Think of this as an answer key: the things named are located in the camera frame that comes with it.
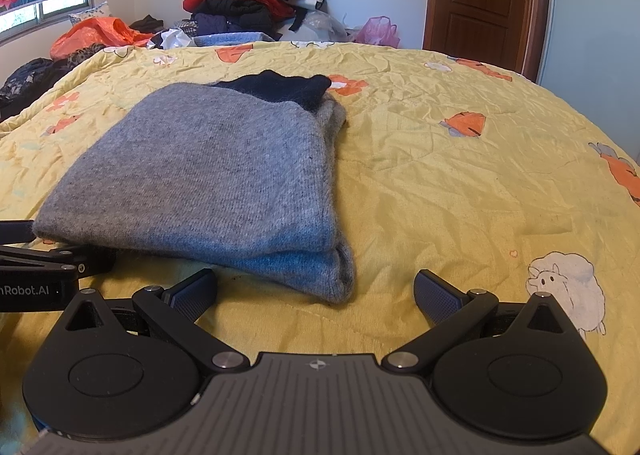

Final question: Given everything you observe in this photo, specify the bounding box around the white crumpled wrapper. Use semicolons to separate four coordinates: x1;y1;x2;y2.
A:
150;30;196;50

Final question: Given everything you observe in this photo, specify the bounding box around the brown wooden door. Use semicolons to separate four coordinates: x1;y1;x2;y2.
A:
430;0;538;70
422;0;554;83

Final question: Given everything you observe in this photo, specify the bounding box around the yellow carrot print bedspread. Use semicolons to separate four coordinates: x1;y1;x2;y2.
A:
0;40;640;455

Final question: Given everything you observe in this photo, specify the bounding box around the clear plastic bag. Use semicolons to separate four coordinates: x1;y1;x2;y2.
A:
295;10;351;43

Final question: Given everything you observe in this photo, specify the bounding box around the dark patterned cloth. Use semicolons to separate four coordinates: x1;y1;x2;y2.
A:
0;57;68;122

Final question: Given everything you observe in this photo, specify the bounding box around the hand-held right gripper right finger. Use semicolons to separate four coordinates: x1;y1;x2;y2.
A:
381;269;577;377

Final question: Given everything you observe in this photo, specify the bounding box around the leopard print cloth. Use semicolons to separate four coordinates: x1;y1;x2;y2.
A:
62;47;108;68

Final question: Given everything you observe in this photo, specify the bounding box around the white patterned pillow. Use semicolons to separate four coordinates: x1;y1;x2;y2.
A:
67;2;113;28

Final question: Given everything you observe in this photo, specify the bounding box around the pink plastic bag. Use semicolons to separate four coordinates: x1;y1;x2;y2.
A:
352;16;402;50

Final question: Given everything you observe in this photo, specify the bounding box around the grey sweater with navy sleeves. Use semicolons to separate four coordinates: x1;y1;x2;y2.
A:
32;69;357;306

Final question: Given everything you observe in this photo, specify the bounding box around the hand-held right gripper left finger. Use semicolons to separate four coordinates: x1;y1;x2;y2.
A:
64;269;251;377

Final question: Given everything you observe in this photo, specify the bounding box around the dark olive cloth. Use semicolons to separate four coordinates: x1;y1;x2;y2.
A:
129;15;166;34

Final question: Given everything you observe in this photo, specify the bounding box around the light blue knitted cloth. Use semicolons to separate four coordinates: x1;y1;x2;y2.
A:
192;31;276;48

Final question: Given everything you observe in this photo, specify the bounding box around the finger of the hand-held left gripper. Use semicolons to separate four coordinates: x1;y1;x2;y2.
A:
0;245;119;281
0;220;37;247

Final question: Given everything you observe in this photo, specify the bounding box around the orange plastic bag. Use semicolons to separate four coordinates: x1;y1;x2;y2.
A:
50;17;154;60

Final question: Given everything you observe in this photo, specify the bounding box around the window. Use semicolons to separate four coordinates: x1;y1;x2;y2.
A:
0;0;96;43

